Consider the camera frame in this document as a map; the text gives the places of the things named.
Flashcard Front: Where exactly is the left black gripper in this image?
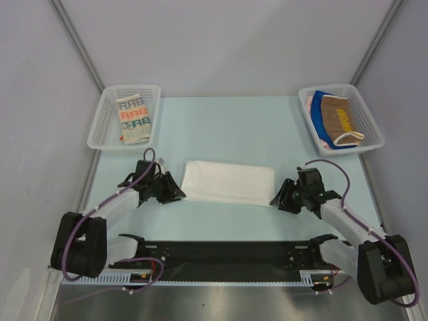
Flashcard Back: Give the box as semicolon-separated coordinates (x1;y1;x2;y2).
147;171;185;204

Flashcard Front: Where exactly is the white towel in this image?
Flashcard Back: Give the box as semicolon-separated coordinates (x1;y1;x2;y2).
181;160;275;207

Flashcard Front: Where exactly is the rabbit print towel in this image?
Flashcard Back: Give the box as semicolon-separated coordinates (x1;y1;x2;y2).
116;94;152;145

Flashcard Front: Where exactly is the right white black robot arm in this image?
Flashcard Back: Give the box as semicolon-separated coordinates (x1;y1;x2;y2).
270;167;420;308

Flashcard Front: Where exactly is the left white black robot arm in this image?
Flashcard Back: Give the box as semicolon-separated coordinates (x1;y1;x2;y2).
50;160;186;282

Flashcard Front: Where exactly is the left white plastic basket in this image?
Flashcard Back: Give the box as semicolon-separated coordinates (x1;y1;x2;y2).
87;84;161;152

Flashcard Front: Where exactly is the white plastic basket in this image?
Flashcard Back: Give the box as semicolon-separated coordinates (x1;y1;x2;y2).
87;84;161;152
298;84;385;157

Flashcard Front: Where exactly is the blue towel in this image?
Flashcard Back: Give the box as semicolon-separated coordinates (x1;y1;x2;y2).
310;90;344;150

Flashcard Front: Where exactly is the brown towel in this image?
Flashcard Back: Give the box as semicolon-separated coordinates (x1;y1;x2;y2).
320;95;364;147

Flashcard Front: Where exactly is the pink towel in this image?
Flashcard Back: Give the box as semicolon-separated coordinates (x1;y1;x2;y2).
306;95;330;150

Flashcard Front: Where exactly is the right white plastic basket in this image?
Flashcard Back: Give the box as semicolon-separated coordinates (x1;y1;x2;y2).
298;84;385;157

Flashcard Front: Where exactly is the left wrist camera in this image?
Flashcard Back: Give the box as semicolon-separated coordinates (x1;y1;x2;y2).
156;157;165;173

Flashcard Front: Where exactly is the white slotted cable duct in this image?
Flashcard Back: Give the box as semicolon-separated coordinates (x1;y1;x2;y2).
61;271;340;288

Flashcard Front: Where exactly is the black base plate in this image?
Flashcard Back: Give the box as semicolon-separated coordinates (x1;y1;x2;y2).
110;237;338;281

